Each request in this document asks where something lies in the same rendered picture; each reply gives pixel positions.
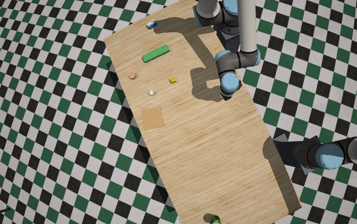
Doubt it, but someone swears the tan mat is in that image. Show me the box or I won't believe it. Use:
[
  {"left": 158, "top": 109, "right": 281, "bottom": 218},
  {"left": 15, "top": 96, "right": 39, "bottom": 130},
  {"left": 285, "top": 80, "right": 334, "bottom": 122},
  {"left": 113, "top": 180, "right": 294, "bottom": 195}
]
[{"left": 141, "top": 107, "right": 165, "bottom": 131}]

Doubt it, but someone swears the wooden table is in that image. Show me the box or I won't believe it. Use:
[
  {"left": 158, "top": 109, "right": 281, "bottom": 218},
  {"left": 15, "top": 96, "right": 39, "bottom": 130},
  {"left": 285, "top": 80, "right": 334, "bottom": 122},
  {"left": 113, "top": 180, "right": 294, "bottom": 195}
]
[{"left": 103, "top": 0, "right": 303, "bottom": 224}]

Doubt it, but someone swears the green box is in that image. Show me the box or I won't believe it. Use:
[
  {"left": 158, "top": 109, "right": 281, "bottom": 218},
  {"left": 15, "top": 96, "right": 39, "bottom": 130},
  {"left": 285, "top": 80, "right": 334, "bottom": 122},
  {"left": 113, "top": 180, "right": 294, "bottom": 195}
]
[{"left": 142, "top": 44, "right": 170, "bottom": 63}]

